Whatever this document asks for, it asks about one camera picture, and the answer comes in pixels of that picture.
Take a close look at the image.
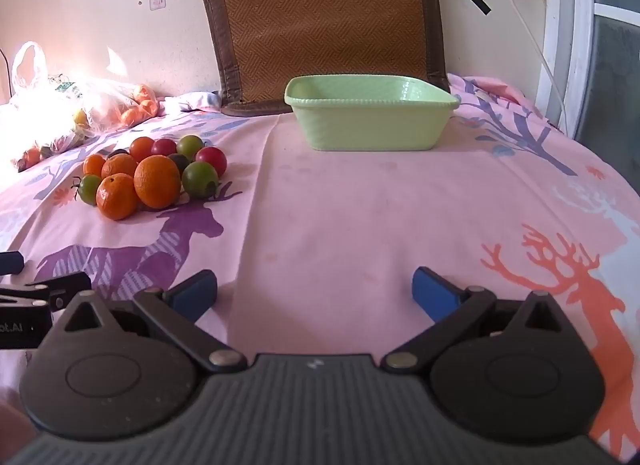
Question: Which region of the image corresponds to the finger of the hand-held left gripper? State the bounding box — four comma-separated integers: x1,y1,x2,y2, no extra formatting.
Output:
0,251,25,275
0,272,93,311

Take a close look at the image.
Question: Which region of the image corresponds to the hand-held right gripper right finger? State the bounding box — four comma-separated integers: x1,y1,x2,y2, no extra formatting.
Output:
382,266,583,375

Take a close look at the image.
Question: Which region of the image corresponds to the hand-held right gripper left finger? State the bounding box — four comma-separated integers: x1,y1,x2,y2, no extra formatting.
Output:
62,269,248,374

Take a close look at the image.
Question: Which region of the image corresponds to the green tomato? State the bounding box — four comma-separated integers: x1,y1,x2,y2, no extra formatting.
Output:
181,162,221,198
176,135,205,160
75,174,103,206

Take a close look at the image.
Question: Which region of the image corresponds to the small tangerine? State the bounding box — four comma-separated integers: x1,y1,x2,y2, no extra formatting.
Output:
96,173,139,221
101,154,138,180

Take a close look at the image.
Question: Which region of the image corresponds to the large tangerine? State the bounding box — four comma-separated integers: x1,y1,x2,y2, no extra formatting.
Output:
133,155,181,210

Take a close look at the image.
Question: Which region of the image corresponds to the orange-red tomato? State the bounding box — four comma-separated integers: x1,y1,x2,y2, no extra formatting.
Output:
129,136,155,162

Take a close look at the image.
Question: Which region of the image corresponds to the light green plastic basin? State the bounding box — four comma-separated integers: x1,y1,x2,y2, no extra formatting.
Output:
284,75,461,152

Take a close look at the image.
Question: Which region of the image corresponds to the pink deer print bed sheet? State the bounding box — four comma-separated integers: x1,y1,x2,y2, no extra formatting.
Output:
0,74,640,465

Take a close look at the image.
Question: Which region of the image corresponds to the clear plastic bag of tomatoes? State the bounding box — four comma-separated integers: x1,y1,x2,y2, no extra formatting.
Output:
10,117,90,174

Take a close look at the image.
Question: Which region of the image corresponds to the white plastic bag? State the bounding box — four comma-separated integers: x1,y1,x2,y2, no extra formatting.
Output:
9,41,86,113

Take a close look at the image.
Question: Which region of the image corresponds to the clear plastic bag of tangerines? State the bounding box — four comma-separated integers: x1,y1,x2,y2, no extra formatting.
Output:
82,82,161,134

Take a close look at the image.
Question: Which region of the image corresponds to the white floral cloth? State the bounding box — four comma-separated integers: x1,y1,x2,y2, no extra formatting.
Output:
159,91,224,114

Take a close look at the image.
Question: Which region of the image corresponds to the brown woven seat cushion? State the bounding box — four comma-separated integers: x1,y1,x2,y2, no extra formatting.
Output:
197,0,451,116

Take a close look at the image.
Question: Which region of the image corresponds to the white framed glass door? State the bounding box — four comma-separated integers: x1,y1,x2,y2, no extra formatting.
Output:
530,0,640,190

